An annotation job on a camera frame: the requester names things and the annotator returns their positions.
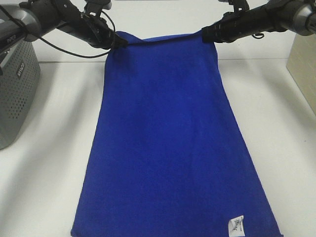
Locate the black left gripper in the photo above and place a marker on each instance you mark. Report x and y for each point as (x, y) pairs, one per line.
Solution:
(90, 29)

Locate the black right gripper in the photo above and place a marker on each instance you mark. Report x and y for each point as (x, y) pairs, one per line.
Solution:
(234, 26)

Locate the blue towel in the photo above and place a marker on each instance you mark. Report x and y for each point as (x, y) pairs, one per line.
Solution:
(168, 158)

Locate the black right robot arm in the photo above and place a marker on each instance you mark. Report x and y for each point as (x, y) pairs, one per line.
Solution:
(298, 16)

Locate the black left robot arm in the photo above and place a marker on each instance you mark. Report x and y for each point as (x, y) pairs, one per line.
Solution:
(32, 19)

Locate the beige fabric storage box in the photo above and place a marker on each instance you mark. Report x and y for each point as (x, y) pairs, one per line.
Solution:
(301, 65)

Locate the grey perforated plastic basket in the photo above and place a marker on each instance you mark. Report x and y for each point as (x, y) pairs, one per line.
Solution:
(19, 78)

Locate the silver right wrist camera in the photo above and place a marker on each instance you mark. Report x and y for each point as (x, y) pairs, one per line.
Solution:
(238, 5)

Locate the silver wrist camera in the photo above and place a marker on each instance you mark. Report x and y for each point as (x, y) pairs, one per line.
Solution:
(97, 5)
(238, 5)

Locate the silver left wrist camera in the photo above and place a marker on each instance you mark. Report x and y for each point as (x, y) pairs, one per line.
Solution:
(97, 5)

